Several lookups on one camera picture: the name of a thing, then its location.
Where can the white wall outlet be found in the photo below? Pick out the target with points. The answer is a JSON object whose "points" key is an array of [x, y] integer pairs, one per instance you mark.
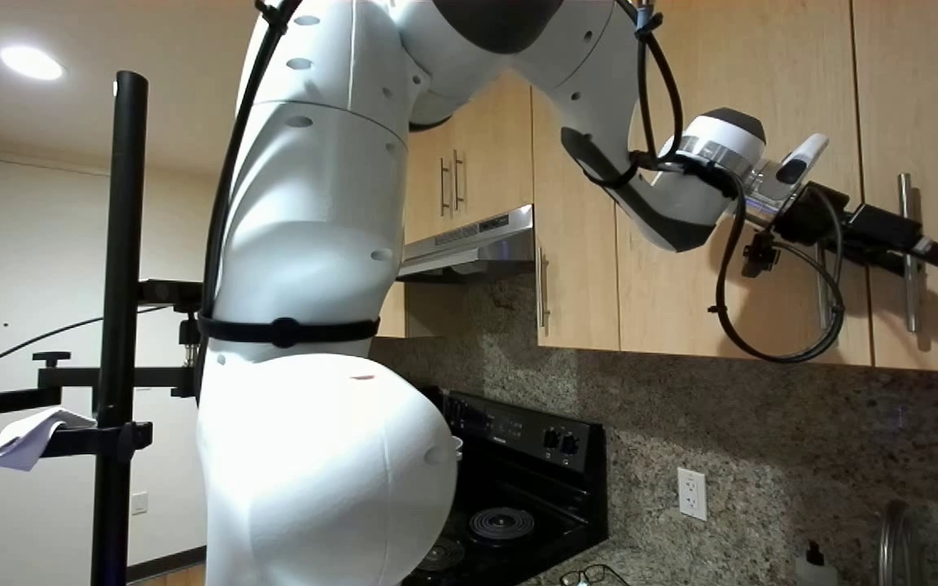
{"points": [[692, 494]]}

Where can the steel cabinet door handle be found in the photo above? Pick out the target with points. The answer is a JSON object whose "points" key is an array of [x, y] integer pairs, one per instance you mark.
{"points": [[909, 263]]}

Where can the far cabinet double handles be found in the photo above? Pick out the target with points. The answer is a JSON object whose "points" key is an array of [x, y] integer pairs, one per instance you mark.
{"points": [[449, 183]]}

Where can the black camera stand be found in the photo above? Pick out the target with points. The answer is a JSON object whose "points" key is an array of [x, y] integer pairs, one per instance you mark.
{"points": [[115, 433]]}

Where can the white paper scrap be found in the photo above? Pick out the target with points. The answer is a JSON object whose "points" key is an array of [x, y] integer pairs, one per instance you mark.
{"points": [[25, 441]]}

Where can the soap dispenser bottle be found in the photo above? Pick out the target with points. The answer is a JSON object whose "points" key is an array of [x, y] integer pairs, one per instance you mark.
{"points": [[815, 571]]}

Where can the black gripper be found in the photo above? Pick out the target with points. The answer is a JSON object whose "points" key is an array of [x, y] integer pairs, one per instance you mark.
{"points": [[818, 215]]}

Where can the steel range hood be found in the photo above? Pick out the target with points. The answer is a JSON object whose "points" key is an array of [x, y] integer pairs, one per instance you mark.
{"points": [[487, 249]]}

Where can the chrome faucet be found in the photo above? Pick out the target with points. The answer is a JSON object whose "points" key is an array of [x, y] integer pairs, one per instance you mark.
{"points": [[892, 553]]}

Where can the black electric stove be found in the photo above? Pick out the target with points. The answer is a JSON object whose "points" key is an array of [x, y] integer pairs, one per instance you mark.
{"points": [[533, 494]]}

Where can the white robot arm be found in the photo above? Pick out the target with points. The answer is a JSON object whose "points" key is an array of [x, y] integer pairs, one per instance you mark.
{"points": [[321, 464]]}

